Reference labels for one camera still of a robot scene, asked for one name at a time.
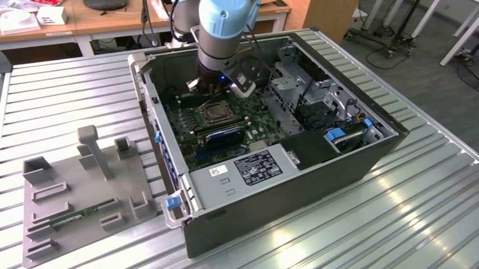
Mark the silver CPU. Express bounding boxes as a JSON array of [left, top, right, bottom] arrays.
[[207, 105, 230, 120]]

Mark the metal socket cover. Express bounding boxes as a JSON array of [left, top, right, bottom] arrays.
[[198, 100, 240, 127]]

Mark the black inner cover panel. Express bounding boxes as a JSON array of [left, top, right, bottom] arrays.
[[279, 130, 342, 171]]

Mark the green RAM stick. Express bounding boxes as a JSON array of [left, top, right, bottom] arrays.
[[48, 206, 104, 228], [194, 121, 247, 136]]

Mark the green motherboard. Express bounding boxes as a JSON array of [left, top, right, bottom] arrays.
[[164, 84, 290, 172]]

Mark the silver drive cage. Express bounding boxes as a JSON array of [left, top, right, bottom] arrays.
[[267, 44, 314, 135]]

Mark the black graphics card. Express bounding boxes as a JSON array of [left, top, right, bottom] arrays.
[[204, 124, 248, 154]]

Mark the wooden desk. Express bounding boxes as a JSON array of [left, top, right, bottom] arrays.
[[0, 0, 292, 58]]

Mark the hard disk in blue carrier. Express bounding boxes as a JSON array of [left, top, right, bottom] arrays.
[[323, 127, 366, 154]]

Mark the silver power supply unit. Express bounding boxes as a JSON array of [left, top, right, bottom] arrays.
[[188, 144, 303, 211]]

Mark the wooden cabinet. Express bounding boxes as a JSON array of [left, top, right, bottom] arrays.
[[303, 0, 360, 44]]

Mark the black round object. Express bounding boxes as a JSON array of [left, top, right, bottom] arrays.
[[83, 0, 128, 11]]

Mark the white box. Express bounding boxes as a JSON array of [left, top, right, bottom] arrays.
[[36, 6, 70, 26]]

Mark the black open PC case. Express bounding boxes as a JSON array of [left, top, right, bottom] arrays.
[[127, 27, 410, 259]]

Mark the gray parts rack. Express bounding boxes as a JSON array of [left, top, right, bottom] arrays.
[[22, 125, 158, 267]]

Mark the white plastic device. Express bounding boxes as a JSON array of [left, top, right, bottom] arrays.
[[0, 8, 42, 36]]

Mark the black rolling stand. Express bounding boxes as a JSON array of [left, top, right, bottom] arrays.
[[343, 0, 419, 59]]

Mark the white table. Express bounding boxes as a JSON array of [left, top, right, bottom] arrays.
[[439, 0, 479, 67], [359, 0, 442, 39]]

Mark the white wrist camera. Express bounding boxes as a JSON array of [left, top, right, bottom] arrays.
[[223, 55, 263, 99]]

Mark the black hanging cable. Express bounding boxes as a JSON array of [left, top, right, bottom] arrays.
[[140, 0, 160, 47]]

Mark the blue handle latch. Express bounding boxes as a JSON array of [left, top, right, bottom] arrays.
[[163, 197, 182, 211]]

